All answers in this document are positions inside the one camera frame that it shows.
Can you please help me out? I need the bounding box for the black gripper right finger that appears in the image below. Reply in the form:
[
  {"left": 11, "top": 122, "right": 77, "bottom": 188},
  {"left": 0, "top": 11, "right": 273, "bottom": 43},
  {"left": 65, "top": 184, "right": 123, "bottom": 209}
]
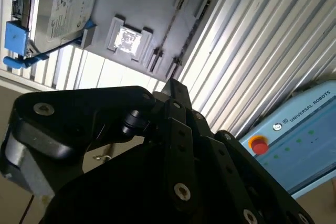
[{"left": 183, "top": 108, "right": 316, "bottom": 224}]

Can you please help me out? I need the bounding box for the RAM stick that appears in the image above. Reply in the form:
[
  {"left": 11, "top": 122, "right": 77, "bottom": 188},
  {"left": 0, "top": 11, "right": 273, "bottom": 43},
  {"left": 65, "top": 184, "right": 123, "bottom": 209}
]
[{"left": 172, "top": 0, "right": 214, "bottom": 77}]

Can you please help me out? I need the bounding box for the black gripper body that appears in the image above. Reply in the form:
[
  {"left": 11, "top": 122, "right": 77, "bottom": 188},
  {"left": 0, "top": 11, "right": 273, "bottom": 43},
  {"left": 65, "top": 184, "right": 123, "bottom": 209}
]
[{"left": 44, "top": 140, "right": 237, "bottom": 224}]

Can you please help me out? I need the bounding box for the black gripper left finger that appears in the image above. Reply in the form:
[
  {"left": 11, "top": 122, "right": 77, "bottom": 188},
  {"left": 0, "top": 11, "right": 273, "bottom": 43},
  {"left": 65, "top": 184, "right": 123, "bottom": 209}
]
[{"left": 0, "top": 78, "right": 200, "bottom": 214}]

